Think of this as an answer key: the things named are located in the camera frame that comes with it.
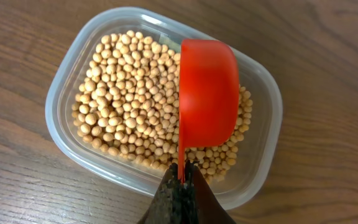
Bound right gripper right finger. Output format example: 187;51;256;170
185;161;236;224

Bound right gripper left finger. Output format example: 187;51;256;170
137;164;181;224

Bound red measuring scoop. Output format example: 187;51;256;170
177;39;239;181

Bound clear plastic container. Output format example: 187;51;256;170
45;7;283;210

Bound soybeans in container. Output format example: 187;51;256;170
71;29;254;184

